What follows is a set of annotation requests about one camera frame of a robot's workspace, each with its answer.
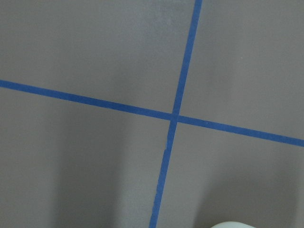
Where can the white ribbed HOME mug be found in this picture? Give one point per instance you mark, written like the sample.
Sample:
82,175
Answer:
232,224

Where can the brown paper table mat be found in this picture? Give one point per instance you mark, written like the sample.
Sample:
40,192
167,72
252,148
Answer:
109,107

